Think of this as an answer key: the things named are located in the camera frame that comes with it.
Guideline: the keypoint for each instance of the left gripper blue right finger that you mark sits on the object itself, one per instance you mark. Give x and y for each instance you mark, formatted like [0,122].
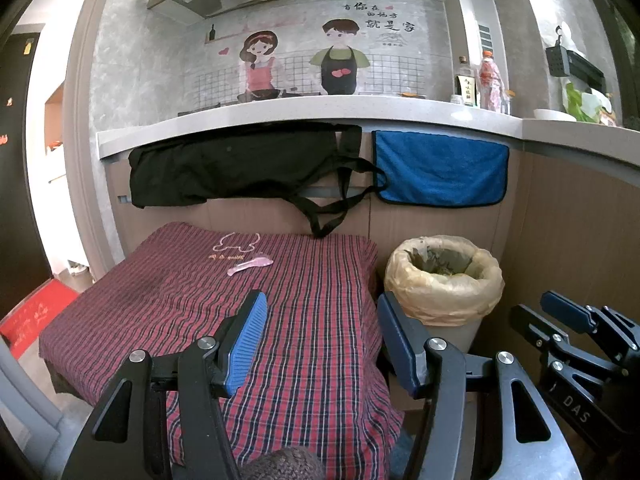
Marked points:
[404,339]

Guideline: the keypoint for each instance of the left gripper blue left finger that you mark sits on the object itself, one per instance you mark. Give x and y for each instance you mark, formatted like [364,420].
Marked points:
[241,336]

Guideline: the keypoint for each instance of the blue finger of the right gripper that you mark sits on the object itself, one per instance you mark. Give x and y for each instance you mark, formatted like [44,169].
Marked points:
[534,328]
[570,314]

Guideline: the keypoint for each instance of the trash bin with plastic bag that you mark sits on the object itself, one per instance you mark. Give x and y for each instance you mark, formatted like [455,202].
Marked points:
[447,283]

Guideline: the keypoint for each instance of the pink plastic scrap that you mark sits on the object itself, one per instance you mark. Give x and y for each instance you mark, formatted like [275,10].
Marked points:
[253,263]

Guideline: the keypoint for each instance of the blue hanging towel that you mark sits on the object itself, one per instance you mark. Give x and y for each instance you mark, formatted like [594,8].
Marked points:
[439,171]

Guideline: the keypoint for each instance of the black hanging bag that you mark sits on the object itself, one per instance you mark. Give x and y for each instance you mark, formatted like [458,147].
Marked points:
[315,166]

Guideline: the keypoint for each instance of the white bowl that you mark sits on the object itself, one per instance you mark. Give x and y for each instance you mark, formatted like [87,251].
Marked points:
[553,115]

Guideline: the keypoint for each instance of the green white package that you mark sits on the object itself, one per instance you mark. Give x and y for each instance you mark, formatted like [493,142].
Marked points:
[588,106]

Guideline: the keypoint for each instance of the small glass jar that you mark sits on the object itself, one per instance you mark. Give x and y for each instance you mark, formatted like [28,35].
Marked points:
[507,102]

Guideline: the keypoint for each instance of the red door mat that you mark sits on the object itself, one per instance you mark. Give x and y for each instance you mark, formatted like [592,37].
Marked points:
[23,325]

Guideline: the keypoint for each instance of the dark entrance door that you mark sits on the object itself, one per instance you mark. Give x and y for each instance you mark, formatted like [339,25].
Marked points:
[24,266]

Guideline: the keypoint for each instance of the red plastic bottle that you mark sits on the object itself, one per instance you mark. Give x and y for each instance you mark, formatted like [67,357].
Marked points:
[490,83]

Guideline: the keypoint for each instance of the dark sauce bottle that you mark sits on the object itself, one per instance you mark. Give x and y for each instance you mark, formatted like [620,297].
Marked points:
[465,81]

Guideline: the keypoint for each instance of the black wall rack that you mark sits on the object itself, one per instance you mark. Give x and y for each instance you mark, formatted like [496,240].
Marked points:
[564,62]

